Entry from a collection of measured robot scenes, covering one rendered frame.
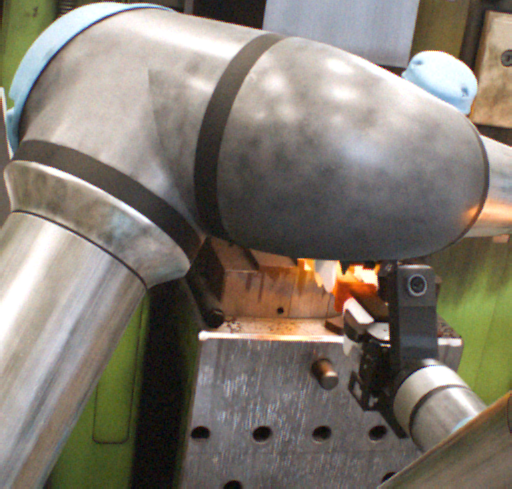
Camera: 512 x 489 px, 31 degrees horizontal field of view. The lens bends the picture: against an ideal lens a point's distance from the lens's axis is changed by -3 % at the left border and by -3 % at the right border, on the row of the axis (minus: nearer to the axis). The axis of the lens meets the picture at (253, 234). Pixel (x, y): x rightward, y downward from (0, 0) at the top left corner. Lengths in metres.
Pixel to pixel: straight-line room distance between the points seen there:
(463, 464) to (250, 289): 0.66
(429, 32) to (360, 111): 1.08
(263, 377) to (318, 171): 0.81
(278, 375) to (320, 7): 0.48
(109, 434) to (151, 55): 1.05
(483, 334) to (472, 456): 0.97
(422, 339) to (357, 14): 0.44
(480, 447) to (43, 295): 0.30
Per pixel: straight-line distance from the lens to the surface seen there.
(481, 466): 0.62
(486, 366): 1.63
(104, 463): 1.51
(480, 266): 1.53
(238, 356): 1.21
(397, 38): 1.21
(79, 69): 0.51
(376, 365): 0.98
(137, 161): 0.47
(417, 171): 0.47
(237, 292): 1.24
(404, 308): 0.94
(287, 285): 1.25
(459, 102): 0.93
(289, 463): 1.32
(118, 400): 1.45
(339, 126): 0.45
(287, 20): 1.16
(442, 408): 0.86
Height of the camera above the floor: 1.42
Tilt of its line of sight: 19 degrees down
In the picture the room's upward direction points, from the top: 9 degrees clockwise
